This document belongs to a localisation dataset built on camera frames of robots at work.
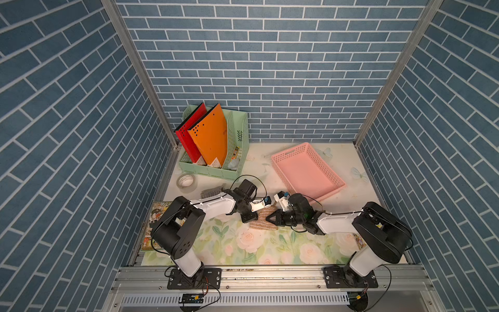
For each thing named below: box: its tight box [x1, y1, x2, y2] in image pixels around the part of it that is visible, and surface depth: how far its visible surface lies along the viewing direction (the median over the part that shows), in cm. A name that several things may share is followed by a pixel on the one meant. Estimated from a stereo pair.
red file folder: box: [174, 102, 208, 164], surface depth 90 cm
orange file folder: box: [187, 102, 229, 168], surface depth 96 cm
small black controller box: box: [178, 293, 205, 304], surface depth 73 cm
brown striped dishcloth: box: [249, 205, 279, 231], surface depth 87 cm
